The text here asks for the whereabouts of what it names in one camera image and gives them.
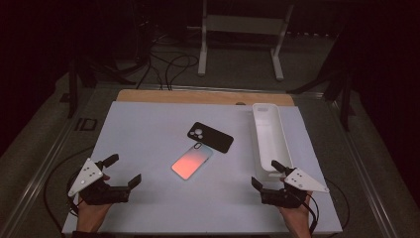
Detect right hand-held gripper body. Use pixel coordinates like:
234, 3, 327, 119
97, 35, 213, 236
261, 168, 330, 209

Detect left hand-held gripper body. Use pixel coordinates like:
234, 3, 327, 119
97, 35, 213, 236
67, 158, 130, 205

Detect white plastic tray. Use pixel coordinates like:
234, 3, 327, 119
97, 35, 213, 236
252, 102, 295, 182

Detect pink blue gradient phone case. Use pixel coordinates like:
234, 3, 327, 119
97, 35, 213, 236
170, 142, 214, 181

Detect person's left hand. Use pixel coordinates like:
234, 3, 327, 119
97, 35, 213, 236
76, 197, 112, 233

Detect person's right hand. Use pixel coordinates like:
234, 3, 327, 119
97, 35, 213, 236
278, 193, 313, 237

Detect white table cover sheet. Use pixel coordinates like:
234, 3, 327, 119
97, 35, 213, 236
61, 100, 344, 236

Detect black phone case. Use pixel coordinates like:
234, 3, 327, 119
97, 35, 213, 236
186, 121, 235, 155

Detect black metal stand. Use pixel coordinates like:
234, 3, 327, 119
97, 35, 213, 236
286, 19, 356, 133
67, 59, 137, 119

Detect white metal stand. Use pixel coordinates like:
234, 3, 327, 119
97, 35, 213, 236
197, 0, 295, 82

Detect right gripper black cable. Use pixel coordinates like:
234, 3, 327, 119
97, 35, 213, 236
296, 178, 351, 234

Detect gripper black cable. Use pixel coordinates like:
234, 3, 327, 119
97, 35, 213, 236
43, 146, 95, 233
296, 178, 351, 234

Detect black rectangular floor bracket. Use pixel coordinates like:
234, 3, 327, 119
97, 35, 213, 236
74, 117, 98, 132

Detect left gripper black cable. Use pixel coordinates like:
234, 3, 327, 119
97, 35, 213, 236
43, 146, 95, 233

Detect metal floor rail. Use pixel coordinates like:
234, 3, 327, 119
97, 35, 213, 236
328, 97, 399, 238
0, 110, 83, 238

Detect black floor cables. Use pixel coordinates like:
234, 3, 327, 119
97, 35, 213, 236
136, 33, 200, 91

